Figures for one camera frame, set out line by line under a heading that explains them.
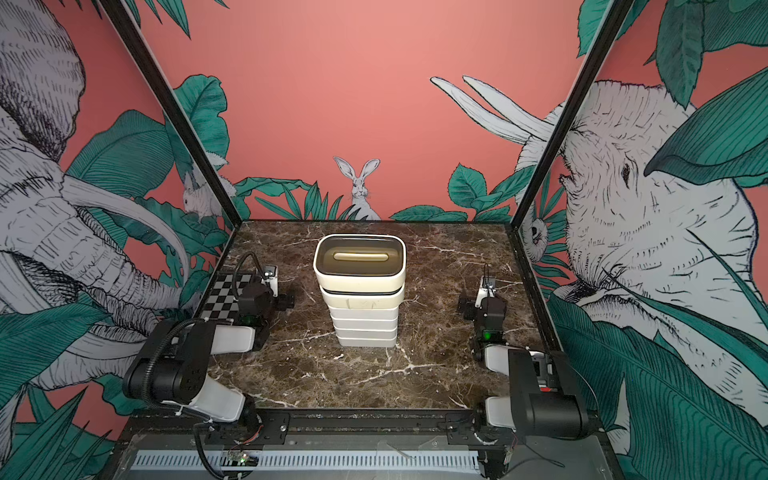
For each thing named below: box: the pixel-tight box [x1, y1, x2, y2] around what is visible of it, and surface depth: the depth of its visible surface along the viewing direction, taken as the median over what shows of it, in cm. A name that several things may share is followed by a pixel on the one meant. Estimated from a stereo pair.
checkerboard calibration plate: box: [200, 273, 253, 321], surface depth 95 cm
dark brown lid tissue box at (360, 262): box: [313, 233, 407, 292], surface depth 65 cm
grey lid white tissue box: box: [336, 336, 398, 348], surface depth 86 cm
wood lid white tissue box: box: [328, 304, 400, 322], surface depth 76 cm
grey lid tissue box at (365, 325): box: [331, 317, 399, 333], surface depth 79 cm
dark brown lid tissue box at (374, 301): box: [319, 286, 405, 311], surface depth 67 cm
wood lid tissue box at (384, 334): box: [334, 328, 398, 341], surface depth 85 cm
